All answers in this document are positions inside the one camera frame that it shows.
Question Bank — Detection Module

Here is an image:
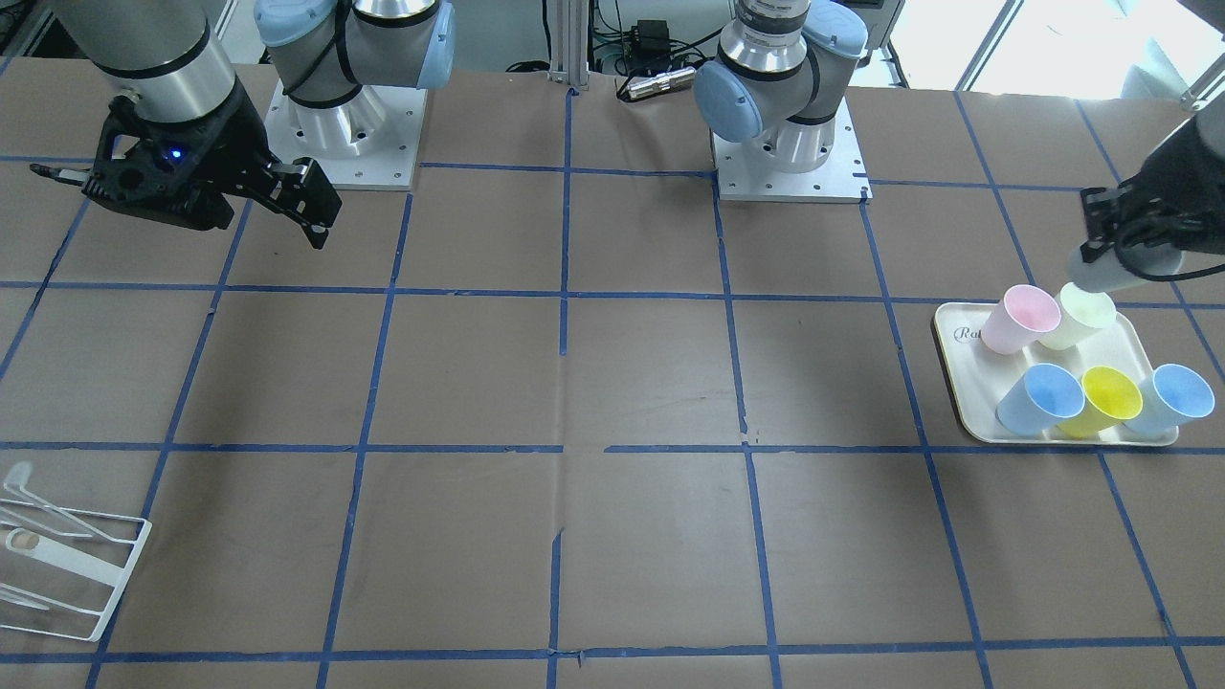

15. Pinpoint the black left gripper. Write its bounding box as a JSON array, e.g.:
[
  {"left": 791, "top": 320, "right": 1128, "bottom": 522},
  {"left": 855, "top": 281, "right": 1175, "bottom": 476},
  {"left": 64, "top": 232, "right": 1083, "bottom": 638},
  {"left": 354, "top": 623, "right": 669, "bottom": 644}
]
[{"left": 1080, "top": 115, "right": 1224, "bottom": 264}]

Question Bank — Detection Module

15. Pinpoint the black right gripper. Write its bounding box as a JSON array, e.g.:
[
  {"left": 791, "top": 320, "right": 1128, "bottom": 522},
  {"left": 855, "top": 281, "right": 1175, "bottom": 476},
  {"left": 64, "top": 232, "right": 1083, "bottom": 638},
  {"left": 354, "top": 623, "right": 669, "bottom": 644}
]
[{"left": 80, "top": 82, "right": 343, "bottom": 250}]

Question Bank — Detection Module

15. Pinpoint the white ribbed plastic cup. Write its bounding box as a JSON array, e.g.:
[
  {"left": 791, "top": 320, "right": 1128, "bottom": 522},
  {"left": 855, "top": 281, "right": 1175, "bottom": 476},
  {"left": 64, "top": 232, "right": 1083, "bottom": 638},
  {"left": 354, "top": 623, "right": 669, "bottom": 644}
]
[{"left": 1067, "top": 244, "right": 1183, "bottom": 293}]

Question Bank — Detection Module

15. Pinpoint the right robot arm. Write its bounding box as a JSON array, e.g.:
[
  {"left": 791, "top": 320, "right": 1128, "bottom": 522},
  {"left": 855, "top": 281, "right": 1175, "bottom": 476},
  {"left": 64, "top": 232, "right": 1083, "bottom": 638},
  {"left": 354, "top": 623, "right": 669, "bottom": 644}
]
[{"left": 32, "top": 1, "right": 454, "bottom": 248}]

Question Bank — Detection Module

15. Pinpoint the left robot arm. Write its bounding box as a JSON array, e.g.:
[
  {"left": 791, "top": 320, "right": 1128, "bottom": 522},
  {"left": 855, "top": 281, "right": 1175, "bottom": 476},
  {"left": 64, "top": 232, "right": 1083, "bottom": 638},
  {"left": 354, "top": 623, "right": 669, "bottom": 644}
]
[{"left": 693, "top": 1, "right": 1224, "bottom": 280}]

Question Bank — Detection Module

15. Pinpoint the pale green plastic cup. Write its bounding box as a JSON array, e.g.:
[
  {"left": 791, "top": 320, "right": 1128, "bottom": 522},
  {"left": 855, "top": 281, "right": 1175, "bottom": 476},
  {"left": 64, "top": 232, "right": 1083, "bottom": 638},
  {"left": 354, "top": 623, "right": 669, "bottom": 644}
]
[{"left": 1038, "top": 280, "right": 1117, "bottom": 349}]

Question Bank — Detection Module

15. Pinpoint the pink plastic cup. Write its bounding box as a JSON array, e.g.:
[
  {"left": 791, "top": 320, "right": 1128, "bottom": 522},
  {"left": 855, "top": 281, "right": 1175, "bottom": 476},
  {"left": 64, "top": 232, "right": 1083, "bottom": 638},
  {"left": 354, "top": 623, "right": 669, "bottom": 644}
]
[{"left": 980, "top": 284, "right": 1062, "bottom": 356}]

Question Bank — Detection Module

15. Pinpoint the yellow plastic cup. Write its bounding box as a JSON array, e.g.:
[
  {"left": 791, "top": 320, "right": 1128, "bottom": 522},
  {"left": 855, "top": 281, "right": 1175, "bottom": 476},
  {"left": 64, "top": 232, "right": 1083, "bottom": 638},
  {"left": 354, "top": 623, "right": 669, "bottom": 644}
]
[{"left": 1056, "top": 367, "right": 1145, "bottom": 439}]

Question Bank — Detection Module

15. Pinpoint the light blue plastic cup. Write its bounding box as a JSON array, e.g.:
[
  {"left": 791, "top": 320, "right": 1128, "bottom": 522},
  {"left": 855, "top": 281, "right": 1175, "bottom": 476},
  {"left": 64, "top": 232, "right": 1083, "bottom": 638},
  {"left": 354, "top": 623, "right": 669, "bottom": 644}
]
[{"left": 1122, "top": 363, "right": 1216, "bottom": 436}]

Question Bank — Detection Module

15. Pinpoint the cream plastic tray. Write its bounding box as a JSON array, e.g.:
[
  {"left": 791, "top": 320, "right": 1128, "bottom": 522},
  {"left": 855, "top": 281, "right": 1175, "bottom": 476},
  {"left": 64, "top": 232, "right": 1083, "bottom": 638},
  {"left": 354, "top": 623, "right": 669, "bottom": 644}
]
[{"left": 933, "top": 302, "right": 1180, "bottom": 447}]

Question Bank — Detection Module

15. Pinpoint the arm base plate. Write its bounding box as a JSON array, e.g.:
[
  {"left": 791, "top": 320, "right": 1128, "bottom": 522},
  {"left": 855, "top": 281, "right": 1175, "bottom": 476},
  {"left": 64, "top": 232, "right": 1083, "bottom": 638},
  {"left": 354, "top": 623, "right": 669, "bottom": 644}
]
[
  {"left": 711, "top": 98, "right": 872, "bottom": 204},
  {"left": 265, "top": 78, "right": 432, "bottom": 191}
]

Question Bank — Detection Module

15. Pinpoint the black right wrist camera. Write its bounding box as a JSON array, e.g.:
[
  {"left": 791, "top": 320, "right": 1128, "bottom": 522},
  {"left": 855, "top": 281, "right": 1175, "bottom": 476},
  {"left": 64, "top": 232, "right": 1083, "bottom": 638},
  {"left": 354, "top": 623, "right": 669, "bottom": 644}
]
[{"left": 28, "top": 137, "right": 234, "bottom": 232}]

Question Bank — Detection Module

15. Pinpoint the aluminium frame post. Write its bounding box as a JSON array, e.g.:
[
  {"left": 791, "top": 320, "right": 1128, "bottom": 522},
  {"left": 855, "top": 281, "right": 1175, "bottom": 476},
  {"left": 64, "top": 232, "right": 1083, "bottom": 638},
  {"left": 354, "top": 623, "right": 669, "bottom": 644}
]
[{"left": 546, "top": 0, "right": 594, "bottom": 91}]

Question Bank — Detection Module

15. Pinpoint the white wire cup rack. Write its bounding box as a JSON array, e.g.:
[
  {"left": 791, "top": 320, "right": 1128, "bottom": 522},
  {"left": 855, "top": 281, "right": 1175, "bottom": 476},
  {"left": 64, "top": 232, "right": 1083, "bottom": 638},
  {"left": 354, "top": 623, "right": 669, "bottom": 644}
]
[{"left": 1, "top": 461, "right": 152, "bottom": 644}]

